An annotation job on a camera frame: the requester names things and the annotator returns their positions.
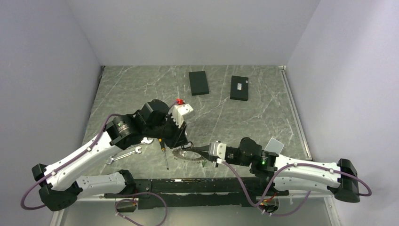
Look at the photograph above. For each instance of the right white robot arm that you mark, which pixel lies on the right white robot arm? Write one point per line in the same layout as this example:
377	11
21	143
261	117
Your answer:
338	179

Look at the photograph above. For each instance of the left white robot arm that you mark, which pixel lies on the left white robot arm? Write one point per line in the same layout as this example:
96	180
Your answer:
65	181

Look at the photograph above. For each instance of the black yellow screwdriver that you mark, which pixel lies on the black yellow screwdriver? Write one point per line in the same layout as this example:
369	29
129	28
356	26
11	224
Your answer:
163	149

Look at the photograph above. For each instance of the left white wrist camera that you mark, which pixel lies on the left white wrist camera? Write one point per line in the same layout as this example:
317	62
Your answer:
179	112

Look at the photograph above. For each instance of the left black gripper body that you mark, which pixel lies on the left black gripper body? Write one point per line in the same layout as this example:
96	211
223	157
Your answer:
170	132

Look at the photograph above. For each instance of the clear plastic card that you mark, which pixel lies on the clear plastic card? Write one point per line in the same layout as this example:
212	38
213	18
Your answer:
274	146

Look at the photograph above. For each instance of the black box with label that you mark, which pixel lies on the black box with label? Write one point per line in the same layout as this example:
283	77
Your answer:
239	88

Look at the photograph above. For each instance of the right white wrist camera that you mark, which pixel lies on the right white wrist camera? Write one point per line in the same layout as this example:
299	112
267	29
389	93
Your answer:
217	150

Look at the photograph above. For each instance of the silver wrench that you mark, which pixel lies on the silver wrench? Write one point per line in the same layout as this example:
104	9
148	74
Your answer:
111	160
146	140

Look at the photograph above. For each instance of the numbered metal key ring disc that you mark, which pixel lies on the numbered metal key ring disc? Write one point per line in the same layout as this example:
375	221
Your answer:
187	155

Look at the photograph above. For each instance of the upper silver wrench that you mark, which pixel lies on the upper silver wrench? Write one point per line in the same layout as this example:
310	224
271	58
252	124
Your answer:
146	140

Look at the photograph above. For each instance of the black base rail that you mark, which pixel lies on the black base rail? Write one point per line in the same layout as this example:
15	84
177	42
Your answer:
190	192

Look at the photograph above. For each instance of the plain black box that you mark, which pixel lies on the plain black box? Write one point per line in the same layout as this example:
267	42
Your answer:
198	83

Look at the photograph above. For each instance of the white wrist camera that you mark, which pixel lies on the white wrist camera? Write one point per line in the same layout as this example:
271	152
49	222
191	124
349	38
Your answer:
217	150
179	112

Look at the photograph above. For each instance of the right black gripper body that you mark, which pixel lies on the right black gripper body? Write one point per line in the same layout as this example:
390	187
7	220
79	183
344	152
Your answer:
233	158

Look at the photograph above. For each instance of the lower silver wrench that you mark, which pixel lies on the lower silver wrench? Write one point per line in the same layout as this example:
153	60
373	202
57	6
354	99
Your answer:
111	160

